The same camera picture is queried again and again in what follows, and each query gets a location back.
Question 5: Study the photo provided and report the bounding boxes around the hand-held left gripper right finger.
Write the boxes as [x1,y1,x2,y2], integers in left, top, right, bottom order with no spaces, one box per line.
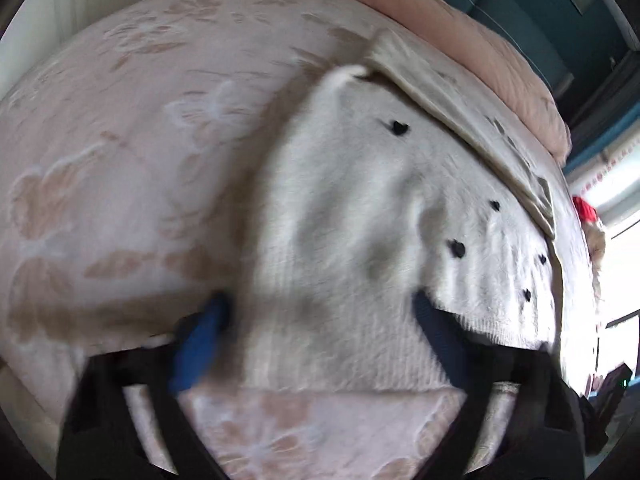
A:
[400,291,586,480]

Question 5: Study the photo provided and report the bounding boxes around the pink quilt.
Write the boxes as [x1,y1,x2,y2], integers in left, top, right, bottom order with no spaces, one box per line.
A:
[260,0,573,163]

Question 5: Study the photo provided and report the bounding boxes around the white knit sweater black hearts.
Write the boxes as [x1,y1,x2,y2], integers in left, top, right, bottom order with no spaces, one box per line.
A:
[235,63,563,394]

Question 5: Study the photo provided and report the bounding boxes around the red and white plush toy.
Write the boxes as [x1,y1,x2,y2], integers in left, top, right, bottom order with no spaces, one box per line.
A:
[571,195,608,306]

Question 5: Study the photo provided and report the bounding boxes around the teal sofa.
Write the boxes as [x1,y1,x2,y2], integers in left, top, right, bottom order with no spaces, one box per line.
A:
[425,0,576,93]

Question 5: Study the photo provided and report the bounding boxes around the folded beige cloth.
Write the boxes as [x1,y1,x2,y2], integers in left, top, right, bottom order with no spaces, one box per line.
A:
[361,28,557,239]

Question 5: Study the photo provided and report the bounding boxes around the pink floral bed sheet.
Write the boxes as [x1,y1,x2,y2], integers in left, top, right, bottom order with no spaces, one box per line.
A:
[0,0,601,480]

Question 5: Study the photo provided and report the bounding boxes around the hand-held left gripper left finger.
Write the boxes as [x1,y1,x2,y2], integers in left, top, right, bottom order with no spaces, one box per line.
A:
[56,294,232,480]

